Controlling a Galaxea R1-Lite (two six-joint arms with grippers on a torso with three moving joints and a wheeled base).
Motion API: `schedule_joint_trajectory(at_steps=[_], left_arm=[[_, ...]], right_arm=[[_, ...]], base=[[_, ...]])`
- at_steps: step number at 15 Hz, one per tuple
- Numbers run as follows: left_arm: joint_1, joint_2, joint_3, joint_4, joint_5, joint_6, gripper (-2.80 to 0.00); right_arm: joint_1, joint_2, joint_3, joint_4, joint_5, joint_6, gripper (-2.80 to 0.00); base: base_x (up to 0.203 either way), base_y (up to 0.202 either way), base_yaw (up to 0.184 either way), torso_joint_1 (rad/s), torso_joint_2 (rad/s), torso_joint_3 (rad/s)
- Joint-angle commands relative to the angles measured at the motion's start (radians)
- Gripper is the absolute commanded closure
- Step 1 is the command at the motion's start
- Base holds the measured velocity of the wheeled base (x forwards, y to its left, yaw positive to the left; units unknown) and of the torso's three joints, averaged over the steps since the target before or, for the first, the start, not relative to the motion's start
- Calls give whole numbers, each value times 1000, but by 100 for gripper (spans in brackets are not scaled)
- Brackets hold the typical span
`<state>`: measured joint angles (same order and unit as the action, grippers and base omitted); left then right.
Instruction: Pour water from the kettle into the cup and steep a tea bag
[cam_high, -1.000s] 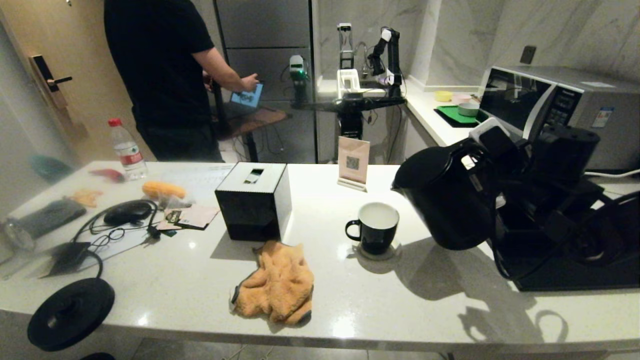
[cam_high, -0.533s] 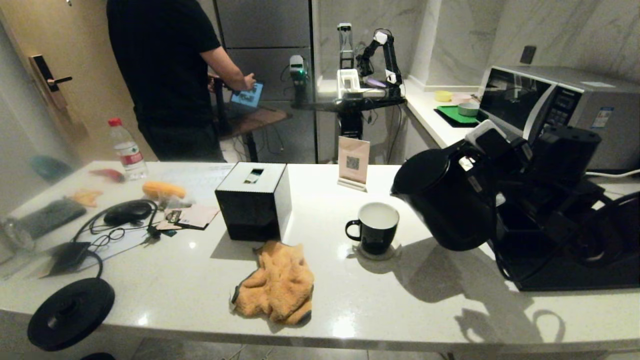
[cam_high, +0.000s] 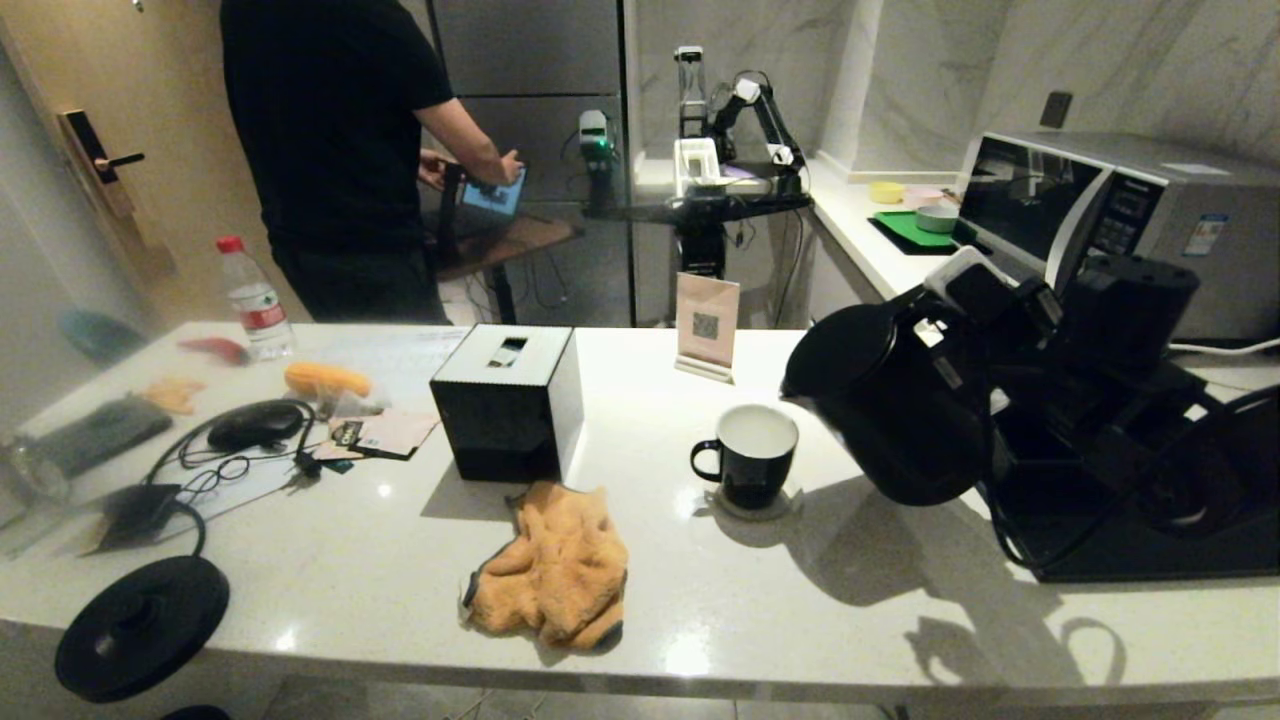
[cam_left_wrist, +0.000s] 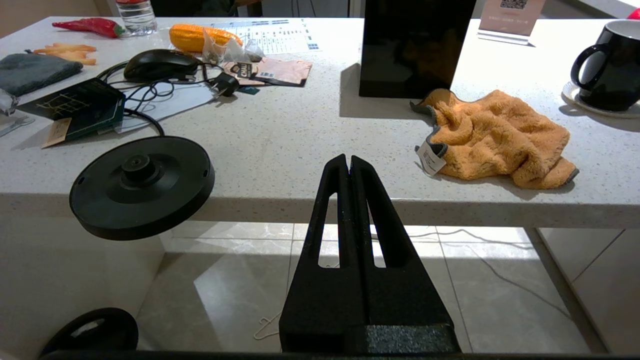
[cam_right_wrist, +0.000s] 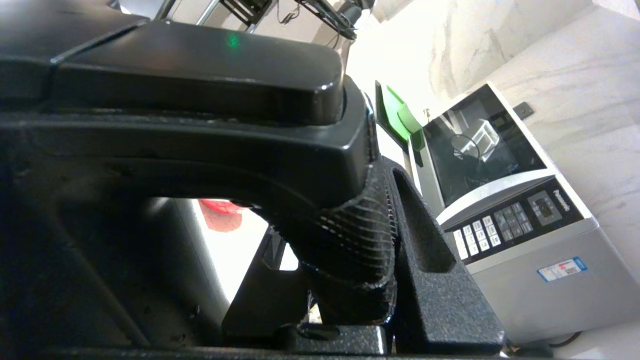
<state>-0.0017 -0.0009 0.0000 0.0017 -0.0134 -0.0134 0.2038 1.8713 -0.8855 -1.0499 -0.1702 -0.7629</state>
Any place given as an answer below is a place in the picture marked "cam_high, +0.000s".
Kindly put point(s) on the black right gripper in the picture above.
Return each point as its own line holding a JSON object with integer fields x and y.
{"x": 1050, "y": 385}

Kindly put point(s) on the black electric kettle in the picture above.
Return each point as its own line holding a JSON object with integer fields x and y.
{"x": 900, "y": 430}

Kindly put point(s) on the person's right forearm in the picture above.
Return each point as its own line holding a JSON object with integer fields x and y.
{"x": 465, "y": 140}

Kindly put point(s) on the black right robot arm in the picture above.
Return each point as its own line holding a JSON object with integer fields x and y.
{"x": 1140, "y": 310}

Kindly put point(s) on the person's right hand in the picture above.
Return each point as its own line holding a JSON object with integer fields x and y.
{"x": 511, "y": 167}

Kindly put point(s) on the person's left hand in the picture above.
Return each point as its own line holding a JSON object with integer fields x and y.
{"x": 432, "y": 170}

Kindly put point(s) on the green cutting mat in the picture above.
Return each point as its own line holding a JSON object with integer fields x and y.
{"x": 905, "y": 230}

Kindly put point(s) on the green bowl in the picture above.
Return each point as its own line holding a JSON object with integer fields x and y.
{"x": 936, "y": 220}

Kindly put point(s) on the pink bowl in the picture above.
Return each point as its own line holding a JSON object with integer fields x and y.
{"x": 920, "y": 195}

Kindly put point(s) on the yellow bowl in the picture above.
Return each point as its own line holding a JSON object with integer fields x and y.
{"x": 885, "y": 193}

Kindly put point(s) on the round white coaster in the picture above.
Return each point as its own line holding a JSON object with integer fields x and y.
{"x": 787, "y": 508}

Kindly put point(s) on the black mug white inside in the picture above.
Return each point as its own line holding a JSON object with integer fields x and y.
{"x": 750, "y": 470}

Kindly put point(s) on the beige QR code sign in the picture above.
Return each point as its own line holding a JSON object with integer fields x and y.
{"x": 706, "y": 320}

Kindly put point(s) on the black teleoperation rig stand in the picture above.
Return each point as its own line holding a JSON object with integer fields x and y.
{"x": 700, "y": 212}

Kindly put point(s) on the black rectangular tray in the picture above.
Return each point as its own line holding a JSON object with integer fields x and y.
{"x": 1150, "y": 560}

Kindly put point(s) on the white plastic stand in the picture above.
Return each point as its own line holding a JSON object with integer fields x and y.
{"x": 695, "y": 165}

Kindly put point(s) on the silver microwave oven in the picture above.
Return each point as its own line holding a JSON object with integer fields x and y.
{"x": 1220, "y": 180}

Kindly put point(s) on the chrome faucet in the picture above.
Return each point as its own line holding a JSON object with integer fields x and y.
{"x": 715, "y": 100}

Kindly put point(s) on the grey device green light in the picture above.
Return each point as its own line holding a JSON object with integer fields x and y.
{"x": 595, "y": 145}

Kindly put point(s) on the orange microfibre cloth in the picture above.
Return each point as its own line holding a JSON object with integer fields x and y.
{"x": 560, "y": 570}

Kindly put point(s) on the brown wooden side table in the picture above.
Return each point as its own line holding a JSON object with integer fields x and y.
{"x": 510, "y": 245}

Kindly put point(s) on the black white tissue box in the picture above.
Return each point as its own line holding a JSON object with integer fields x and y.
{"x": 500, "y": 420}

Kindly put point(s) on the laptop with blue screen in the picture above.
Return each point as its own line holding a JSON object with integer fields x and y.
{"x": 490, "y": 197}

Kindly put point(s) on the grey refrigerator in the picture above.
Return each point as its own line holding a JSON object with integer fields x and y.
{"x": 540, "y": 60}

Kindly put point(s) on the beige paper card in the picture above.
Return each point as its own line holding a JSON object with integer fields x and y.
{"x": 400, "y": 433}

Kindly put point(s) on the black printed packet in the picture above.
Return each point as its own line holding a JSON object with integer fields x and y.
{"x": 347, "y": 435}

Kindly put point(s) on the yellow corn cob toy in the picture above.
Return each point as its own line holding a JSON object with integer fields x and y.
{"x": 328, "y": 381}

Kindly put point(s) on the person in black shirt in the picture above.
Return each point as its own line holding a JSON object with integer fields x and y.
{"x": 330, "y": 150}

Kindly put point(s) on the black computer mouse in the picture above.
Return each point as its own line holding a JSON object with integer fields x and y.
{"x": 260, "y": 425}

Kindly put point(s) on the clear water bottle red cap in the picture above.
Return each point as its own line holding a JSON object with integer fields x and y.
{"x": 256, "y": 310}

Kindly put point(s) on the red chili pepper toy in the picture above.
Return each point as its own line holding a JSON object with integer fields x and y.
{"x": 218, "y": 352}

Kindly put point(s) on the small orange rag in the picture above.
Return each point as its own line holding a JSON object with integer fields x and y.
{"x": 175, "y": 396}

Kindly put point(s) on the beige wooden door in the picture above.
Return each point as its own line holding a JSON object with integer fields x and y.
{"x": 150, "y": 80}

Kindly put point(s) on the teal cloth bundle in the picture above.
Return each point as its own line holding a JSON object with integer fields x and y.
{"x": 100, "y": 338}

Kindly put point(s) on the dark grey wallet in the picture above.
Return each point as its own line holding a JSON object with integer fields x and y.
{"x": 100, "y": 437}

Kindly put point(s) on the black round kettle base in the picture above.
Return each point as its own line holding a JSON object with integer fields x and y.
{"x": 140, "y": 630}

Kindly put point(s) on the clear drinking glass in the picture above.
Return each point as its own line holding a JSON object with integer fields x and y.
{"x": 35, "y": 475}

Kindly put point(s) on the dark wall socket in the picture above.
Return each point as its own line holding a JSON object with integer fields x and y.
{"x": 1053, "y": 110}

